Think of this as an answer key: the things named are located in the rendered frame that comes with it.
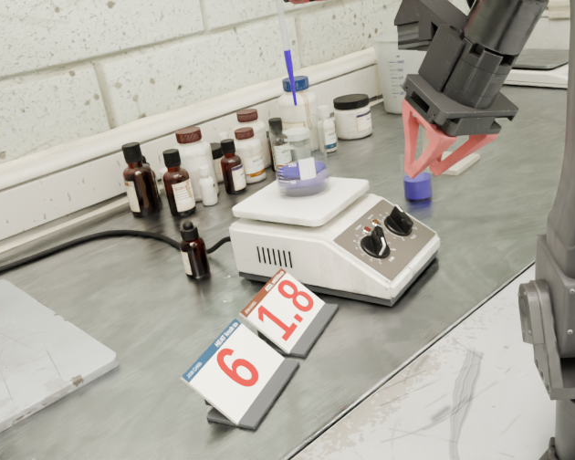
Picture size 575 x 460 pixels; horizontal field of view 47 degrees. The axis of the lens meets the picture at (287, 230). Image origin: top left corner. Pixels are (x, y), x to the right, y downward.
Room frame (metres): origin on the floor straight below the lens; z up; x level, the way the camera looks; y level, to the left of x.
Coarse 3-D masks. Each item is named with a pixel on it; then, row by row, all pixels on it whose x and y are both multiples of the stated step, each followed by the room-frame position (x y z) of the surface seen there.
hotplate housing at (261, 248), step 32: (256, 224) 0.67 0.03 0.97; (288, 224) 0.65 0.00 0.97; (256, 256) 0.66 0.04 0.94; (288, 256) 0.63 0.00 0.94; (320, 256) 0.61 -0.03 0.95; (352, 256) 0.59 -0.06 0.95; (416, 256) 0.62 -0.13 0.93; (320, 288) 0.61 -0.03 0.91; (352, 288) 0.59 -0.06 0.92; (384, 288) 0.56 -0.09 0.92
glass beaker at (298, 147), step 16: (272, 128) 0.72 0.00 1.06; (288, 128) 0.73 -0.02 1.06; (304, 128) 0.73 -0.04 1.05; (320, 128) 0.69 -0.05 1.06; (272, 144) 0.69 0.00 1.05; (288, 144) 0.67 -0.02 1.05; (304, 144) 0.67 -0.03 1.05; (320, 144) 0.68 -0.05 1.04; (288, 160) 0.68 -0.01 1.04; (304, 160) 0.67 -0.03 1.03; (320, 160) 0.68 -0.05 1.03; (288, 176) 0.68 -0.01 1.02; (304, 176) 0.67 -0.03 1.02; (320, 176) 0.68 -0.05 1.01; (288, 192) 0.68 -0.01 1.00; (304, 192) 0.67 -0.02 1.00; (320, 192) 0.68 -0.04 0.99
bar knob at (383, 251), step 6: (378, 228) 0.61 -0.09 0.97; (372, 234) 0.62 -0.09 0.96; (378, 234) 0.61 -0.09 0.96; (366, 240) 0.61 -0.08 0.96; (372, 240) 0.61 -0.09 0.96; (378, 240) 0.60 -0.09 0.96; (384, 240) 0.60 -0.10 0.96; (366, 246) 0.60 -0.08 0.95; (372, 246) 0.60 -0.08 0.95; (378, 246) 0.59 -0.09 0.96; (384, 246) 0.59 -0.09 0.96; (366, 252) 0.60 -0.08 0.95; (372, 252) 0.60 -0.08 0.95; (378, 252) 0.59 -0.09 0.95; (384, 252) 0.60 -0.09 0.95
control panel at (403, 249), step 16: (384, 208) 0.68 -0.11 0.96; (352, 224) 0.64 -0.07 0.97; (368, 224) 0.65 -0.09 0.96; (416, 224) 0.67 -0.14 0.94; (336, 240) 0.61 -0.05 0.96; (352, 240) 0.61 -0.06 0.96; (400, 240) 0.63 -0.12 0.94; (416, 240) 0.64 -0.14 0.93; (368, 256) 0.59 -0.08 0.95; (400, 256) 0.61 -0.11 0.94; (384, 272) 0.58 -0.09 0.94
